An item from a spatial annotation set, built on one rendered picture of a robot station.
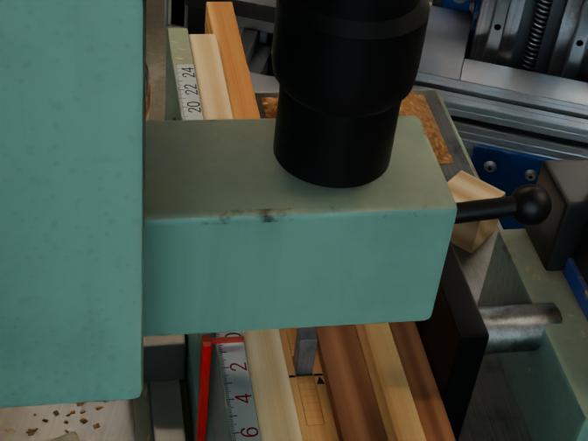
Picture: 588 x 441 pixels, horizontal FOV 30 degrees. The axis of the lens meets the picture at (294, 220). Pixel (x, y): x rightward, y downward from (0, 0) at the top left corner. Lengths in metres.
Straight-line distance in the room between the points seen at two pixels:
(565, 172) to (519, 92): 0.60
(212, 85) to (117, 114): 0.37
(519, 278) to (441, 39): 0.68
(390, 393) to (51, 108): 0.25
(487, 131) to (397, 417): 0.69
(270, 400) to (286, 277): 0.08
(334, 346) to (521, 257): 0.12
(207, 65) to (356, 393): 0.29
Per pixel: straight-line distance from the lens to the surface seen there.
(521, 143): 1.19
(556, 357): 0.58
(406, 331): 0.58
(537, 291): 0.61
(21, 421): 0.72
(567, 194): 0.59
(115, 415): 0.72
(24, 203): 0.39
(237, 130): 0.49
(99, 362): 0.45
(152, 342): 0.69
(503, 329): 0.58
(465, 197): 0.70
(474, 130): 1.18
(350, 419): 0.54
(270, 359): 0.55
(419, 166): 0.49
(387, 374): 0.55
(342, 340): 0.57
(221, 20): 0.83
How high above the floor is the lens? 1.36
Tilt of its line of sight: 40 degrees down
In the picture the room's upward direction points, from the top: 7 degrees clockwise
